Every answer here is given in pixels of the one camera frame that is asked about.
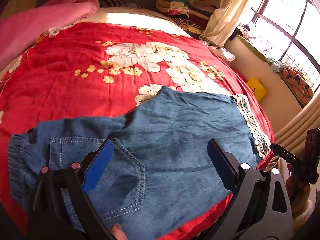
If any patterned orange cushion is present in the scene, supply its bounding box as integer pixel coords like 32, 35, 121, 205
279, 67, 314, 107

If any stack of folded clothes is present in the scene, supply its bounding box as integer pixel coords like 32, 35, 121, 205
156, 0, 217, 40

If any blue denim pants lace hem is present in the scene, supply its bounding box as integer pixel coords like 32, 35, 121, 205
8, 87, 270, 239

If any right hand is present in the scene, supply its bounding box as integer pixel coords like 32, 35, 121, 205
110, 223, 128, 240

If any beige curtain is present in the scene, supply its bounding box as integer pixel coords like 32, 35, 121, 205
200, 0, 249, 47

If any red floral blanket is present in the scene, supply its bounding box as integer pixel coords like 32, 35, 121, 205
1, 22, 274, 239

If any window with dark frame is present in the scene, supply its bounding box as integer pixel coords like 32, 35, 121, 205
248, 0, 319, 91

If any yellow box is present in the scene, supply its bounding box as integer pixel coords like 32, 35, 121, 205
247, 77, 267, 102

